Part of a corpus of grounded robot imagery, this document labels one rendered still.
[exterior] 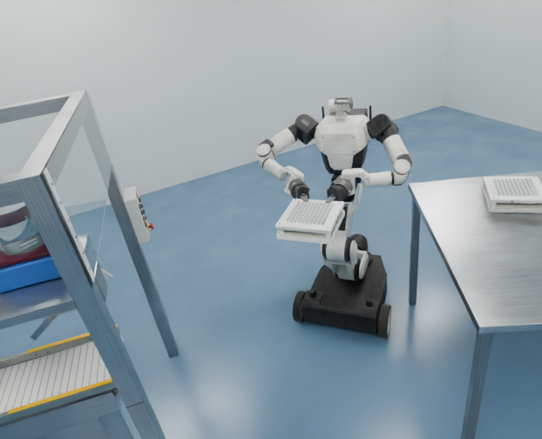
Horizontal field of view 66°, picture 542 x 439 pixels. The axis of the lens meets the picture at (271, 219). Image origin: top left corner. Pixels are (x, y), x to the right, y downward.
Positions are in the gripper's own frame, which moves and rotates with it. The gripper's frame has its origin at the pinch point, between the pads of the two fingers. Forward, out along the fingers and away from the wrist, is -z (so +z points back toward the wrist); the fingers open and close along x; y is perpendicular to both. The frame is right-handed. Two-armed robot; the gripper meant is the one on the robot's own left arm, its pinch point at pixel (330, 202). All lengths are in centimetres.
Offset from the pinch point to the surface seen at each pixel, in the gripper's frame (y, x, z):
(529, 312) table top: -82, 19, -24
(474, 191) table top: -54, 17, 61
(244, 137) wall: 216, 63, 237
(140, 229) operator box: 92, 11, -35
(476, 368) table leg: -69, 42, -33
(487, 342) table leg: -72, 29, -33
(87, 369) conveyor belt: 52, 22, -106
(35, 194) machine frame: 26, -54, -109
